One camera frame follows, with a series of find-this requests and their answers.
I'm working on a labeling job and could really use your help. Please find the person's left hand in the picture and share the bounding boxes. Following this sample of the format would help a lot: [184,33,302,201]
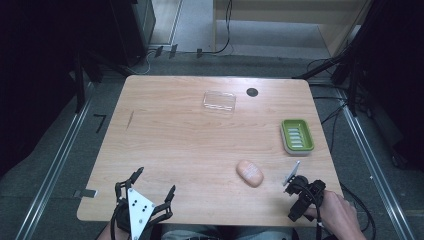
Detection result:
[96,222,132,240]

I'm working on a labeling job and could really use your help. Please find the black hanging cable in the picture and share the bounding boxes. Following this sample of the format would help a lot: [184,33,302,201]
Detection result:
[199,0,234,56]

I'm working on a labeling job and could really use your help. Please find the black floor cable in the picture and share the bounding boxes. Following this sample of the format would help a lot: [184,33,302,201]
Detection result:
[339,181,378,240]

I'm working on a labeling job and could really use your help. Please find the green soap dish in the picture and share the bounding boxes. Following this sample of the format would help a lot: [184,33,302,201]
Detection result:
[279,118,316,157]

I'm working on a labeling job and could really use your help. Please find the grey tape strip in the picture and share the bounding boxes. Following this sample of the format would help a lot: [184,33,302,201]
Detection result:
[73,188,99,199]

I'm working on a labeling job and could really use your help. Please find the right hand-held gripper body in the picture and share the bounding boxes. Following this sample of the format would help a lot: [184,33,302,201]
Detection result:
[282,160,327,223]

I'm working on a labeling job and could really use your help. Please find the black cabinet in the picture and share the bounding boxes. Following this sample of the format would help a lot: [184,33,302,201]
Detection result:
[109,0,157,68]

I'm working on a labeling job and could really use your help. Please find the pink soap bar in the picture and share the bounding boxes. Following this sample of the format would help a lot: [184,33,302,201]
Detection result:
[235,160,265,189]

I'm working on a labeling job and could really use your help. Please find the person's right hand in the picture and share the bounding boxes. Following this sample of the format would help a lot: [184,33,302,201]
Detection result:
[304,189,360,240]

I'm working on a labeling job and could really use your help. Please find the metal floor rail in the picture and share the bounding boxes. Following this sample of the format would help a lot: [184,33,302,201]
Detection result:
[14,83,95,240]
[338,89,418,240]

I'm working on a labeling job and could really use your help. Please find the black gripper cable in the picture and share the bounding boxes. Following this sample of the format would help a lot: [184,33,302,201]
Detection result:
[299,183,324,240]

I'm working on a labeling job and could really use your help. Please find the black angled floor tape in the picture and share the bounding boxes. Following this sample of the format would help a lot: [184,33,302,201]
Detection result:
[93,113,108,134]

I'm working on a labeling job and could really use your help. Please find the white floor cable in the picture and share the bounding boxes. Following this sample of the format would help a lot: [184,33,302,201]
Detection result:
[128,49,158,76]

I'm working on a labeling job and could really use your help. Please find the clear plastic lid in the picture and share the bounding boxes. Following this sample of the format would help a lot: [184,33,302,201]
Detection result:
[202,90,237,114]

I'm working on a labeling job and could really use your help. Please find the black metal stand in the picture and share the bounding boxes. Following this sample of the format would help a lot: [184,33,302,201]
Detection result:
[293,33,371,118]
[71,49,104,114]

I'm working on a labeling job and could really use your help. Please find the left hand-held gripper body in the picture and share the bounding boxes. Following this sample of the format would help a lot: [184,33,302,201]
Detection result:
[110,187,158,240]

